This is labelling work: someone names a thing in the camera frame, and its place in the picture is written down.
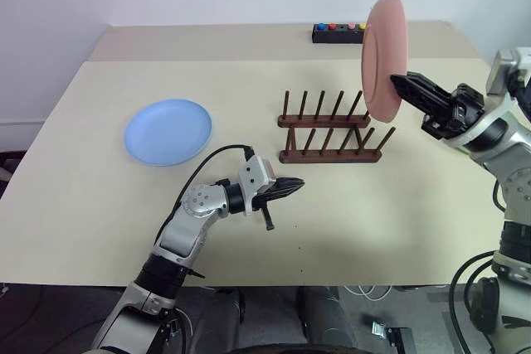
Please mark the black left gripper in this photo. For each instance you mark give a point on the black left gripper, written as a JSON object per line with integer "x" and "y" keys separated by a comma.
{"x": 265, "y": 201}

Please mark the black button box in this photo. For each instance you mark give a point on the black button box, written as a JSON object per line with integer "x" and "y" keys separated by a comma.
{"x": 336, "y": 36}

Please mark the wooden dish rack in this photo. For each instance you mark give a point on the wooden dish rack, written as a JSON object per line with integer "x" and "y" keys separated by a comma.
{"x": 327, "y": 157}

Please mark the blue plate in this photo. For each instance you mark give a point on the blue plate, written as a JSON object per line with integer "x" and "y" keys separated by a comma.
{"x": 168, "y": 132}

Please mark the dark furniture base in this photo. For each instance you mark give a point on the dark furniture base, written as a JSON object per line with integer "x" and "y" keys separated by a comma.
{"x": 10, "y": 165}

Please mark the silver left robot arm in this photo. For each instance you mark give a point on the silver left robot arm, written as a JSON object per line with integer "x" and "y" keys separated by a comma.
{"x": 195, "y": 205}

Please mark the silver metal bracket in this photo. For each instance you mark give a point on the silver metal bracket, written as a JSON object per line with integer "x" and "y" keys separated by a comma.
{"x": 378, "y": 328}

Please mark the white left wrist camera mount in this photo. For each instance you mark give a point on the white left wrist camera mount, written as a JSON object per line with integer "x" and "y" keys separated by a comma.
{"x": 253, "y": 177}

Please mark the black floor plate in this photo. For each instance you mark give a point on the black floor plate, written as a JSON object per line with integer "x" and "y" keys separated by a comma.
{"x": 400, "y": 339}

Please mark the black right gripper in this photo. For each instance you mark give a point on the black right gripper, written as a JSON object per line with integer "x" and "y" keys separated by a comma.
{"x": 460, "y": 109}

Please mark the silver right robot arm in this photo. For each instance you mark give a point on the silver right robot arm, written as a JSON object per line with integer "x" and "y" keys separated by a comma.
{"x": 514, "y": 180}

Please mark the pink plate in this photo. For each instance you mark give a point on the pink plate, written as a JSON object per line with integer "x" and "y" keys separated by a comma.
{"x": 381, "y": 59}

